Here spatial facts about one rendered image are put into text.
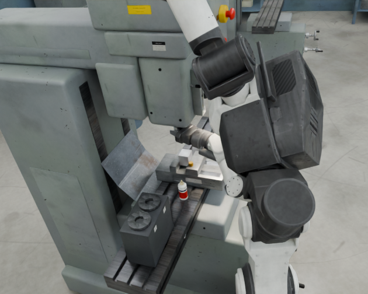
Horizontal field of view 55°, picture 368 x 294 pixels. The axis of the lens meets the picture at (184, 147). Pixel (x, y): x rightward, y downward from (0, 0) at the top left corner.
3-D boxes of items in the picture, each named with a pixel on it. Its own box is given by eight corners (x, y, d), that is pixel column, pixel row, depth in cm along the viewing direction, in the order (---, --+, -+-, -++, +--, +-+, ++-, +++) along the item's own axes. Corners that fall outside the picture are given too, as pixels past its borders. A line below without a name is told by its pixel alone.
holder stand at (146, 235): (173, 226, 154) (168, 193, 143) (156, 268, 138) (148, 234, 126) (148, 221, 158) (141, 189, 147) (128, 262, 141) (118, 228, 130)
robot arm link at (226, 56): (224, 21, 85) (248, 72, 88) (230, 19, 93) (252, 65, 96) (184, 44, 90) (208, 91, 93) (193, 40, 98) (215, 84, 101)
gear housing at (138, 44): (208, 37, 144) (206, 12, 138) (187, 60, 126) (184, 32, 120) (135, 35, 155) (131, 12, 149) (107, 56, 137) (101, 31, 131)
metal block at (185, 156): (193, 159, 178) (191, 150, 175) (188, 166, 174) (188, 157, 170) (183, 157, 180) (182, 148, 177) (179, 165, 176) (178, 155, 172)
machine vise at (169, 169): (229, 171, 181) (229, 154, 175) (222, 191, 170) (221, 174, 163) (167, 163, 192) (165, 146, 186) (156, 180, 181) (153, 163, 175)
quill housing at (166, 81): (203, 107, 162) (198, 39, 144) (188, 131, 147) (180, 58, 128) (166, 103, 169) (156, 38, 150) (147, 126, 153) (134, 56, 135)
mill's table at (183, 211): (237, 130, 226) (237, 119, 221) (159, 303, 134) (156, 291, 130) (202, 126, 234) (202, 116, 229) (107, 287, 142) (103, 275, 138)
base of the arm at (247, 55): (266, 87, 91) (260, 62, 99) (243, 49, 83) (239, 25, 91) (215, 109, 97) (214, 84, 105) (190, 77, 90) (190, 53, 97)
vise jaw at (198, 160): (207, 158, 181) (206, 151, 178) (198, 176, 170) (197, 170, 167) (195, 156, 183) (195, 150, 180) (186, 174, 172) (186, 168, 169)
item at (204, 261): (268, 269, 223) (273, 202, 188) (258, 316, 199) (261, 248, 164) (154, 241, 250) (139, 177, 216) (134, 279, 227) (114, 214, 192)
